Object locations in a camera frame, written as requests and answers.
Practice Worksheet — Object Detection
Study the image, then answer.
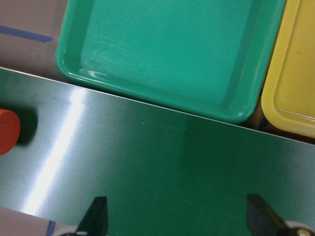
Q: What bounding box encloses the green plastic tray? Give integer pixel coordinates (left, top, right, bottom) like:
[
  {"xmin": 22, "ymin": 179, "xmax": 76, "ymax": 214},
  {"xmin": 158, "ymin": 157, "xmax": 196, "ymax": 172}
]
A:
[{"xmin": 56, "ymin": 0, "xmax": 286, "ymax": 124}]

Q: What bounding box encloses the yellow plastic tray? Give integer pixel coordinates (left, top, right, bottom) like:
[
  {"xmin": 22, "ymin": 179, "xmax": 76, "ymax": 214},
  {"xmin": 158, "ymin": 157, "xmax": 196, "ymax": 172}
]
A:
[{"xmin": 261, "ymin": 0, "xmax": 315, "ymax": 138}]

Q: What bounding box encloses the orange cylinder marked 4680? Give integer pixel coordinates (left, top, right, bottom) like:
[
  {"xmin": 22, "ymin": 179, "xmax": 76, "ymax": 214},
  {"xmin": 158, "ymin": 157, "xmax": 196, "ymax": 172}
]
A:
[{"xmin": 0, "ymin": 109, "xmax": 21, "ymax": 155}]

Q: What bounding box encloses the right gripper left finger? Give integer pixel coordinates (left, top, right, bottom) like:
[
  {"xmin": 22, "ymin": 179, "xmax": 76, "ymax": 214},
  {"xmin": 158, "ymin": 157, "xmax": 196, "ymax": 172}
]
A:
[{"xmin": 76, "ymin": 196, "xmax": 108, "ymax": 236}]

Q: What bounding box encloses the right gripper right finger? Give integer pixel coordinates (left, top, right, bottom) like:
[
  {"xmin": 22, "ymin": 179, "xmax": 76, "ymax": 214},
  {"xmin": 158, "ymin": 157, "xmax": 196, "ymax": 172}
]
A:
[{"xmin": 246, "ymin": 194, "xmax": 287, "ymax": 236}]

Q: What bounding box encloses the green conveyor belt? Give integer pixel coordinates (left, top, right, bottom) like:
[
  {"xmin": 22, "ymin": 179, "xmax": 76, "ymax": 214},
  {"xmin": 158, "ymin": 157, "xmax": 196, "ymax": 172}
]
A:
[{"xmin": 0, "ymin": 69, "xmax": 315, "ymax": 236}]

